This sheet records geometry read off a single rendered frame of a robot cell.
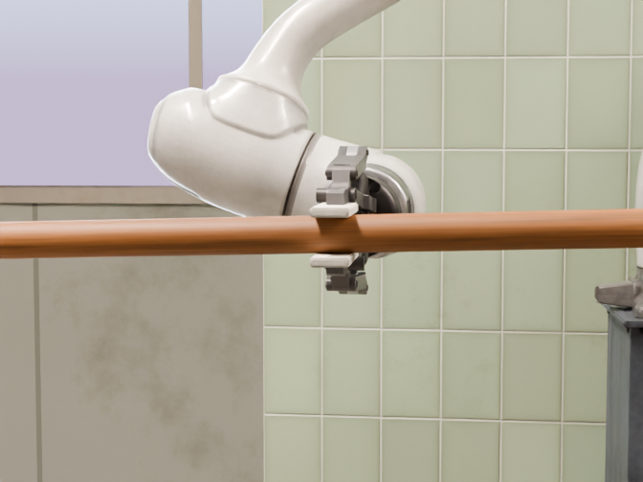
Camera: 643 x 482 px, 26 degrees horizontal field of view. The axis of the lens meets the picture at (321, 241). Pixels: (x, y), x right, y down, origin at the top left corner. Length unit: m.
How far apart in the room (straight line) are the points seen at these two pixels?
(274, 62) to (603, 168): 0.99
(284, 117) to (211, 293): 2.56
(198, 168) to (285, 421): 1.06
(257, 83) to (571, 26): 0.99
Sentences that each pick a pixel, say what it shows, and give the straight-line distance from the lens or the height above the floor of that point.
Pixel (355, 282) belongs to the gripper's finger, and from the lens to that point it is 1.14.
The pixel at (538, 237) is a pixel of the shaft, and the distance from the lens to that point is 1.07.
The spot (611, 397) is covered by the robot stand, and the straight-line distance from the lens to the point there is 1.95.
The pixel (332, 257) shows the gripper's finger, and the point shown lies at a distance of 1.06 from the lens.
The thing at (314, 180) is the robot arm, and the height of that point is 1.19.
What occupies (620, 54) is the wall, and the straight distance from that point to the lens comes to 2.31.
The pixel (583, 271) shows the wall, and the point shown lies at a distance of 2.32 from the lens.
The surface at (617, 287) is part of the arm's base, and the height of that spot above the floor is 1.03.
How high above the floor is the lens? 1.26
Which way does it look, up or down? 5 degrees down
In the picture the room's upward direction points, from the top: straight up
